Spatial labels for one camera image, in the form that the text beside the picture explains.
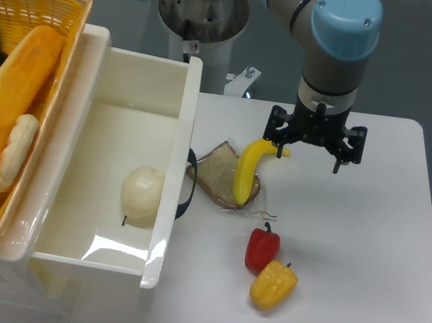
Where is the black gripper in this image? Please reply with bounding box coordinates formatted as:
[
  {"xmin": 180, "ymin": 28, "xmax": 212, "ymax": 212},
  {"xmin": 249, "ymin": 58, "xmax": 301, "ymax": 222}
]
[{"xmin": 263, "ymin": 97, "xmax": 368, "ymax": 174}]

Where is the white top drawer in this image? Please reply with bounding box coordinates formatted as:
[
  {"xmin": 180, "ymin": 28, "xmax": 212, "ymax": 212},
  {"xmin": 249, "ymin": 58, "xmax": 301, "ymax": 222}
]
[{"xmin": 28, "ymin": 34, "xmax": 218, "ymax": 294}]

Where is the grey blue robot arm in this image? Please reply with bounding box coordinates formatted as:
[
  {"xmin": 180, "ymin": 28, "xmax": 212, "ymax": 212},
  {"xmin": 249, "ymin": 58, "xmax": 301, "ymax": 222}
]
[{"xmin": 142, "ymin": 0, "xmax": 383, "ymax": 166}]

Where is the white drawer cabinet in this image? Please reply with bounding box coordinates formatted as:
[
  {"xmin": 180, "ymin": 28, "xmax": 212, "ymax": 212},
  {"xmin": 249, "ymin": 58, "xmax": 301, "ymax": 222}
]
[{"xmin": 0, "ymin": 25, "xmax": 147, "ymax": 313}]

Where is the yellow banana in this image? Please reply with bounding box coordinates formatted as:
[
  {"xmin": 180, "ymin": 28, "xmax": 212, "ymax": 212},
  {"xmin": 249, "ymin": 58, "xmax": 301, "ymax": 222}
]
[{"xmin": 232, "ymin": 138, "xmax": 278, "ymax": 205}]

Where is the brown bread slice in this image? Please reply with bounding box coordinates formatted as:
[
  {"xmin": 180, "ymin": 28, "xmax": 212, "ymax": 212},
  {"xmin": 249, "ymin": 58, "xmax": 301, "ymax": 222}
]
[{"xmin": 185, "ymin": 141, "xmax": 261, "ymax": 210}]

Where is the red bell pepper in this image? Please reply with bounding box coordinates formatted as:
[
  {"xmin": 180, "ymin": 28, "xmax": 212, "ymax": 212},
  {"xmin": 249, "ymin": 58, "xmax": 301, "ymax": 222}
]
[{"xmin": 245, "ymin": 222, "xmax": 281, "ymax": 273}]

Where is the yellow bell pepper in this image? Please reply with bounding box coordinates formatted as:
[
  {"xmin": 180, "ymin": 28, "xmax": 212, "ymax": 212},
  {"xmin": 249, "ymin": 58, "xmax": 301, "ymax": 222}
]
[{"xmin": 249, "ymin": 260, "xmax": 298, "ymax": 311}]

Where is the cream croissant pastry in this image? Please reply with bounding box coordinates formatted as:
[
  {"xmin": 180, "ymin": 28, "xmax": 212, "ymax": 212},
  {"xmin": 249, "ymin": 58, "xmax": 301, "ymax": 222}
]
[{"xmin": 0, "ymin": 114, "xmax": 39, "ymax": 193}]

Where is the yellow wicker basket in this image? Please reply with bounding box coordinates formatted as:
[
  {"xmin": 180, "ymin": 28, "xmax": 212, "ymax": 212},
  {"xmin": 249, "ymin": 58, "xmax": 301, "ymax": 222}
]
[{"xmin": 0, "ymin": 0, "xmax": 92, "ymax": 236}]

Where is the orange baguette bread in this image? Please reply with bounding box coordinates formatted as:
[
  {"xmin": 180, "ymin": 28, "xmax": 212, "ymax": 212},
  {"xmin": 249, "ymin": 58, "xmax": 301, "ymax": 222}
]
[{"xmin": 0, "ymin": 25, "xmax": 64, "ymax": 155}]

